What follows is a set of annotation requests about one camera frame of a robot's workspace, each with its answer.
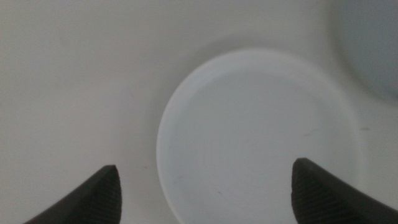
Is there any grey shallow bowl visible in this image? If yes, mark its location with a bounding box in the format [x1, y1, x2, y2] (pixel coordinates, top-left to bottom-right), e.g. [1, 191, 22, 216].
[334, 0, 398, 102]

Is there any white shallow bowl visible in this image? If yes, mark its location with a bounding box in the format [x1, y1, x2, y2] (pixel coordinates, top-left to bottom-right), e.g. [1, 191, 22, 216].
[155, 48, 366, 224]

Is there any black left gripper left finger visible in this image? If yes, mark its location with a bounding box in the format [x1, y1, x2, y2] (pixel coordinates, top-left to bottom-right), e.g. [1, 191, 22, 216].
[22, 164, 123, 224]

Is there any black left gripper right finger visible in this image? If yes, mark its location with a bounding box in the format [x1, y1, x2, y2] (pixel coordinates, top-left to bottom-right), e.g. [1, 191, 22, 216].
[290, 157, 398, 224]

